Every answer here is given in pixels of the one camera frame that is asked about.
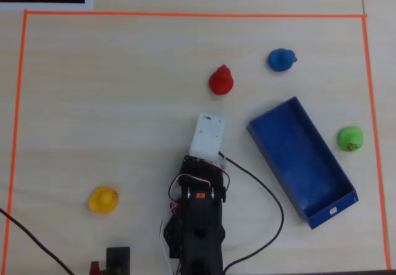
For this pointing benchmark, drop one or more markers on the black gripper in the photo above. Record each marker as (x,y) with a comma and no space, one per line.
(194,161)

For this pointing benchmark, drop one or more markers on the blue rubber duck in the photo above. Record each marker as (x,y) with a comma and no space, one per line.
(280,60)

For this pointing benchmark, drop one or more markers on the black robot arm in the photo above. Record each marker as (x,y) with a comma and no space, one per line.
(201,225)

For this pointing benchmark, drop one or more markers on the red rubber duck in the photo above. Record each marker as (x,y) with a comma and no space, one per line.
(220,81)

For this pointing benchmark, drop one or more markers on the blue rectangular plastic box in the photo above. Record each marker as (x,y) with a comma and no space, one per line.
(301,160)

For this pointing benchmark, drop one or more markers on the yellow rubber duck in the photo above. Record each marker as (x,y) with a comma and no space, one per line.
(103,200)

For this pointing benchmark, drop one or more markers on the green rubber duck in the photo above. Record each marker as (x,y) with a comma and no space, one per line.
(349,137)

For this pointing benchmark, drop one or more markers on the black clamp block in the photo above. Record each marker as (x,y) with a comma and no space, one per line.
(118,258)

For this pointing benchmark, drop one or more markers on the long orange tape strip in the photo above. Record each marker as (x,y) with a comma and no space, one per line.
(185,14)

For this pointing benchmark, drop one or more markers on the white camera housing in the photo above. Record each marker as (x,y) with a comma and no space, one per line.
(208,135)

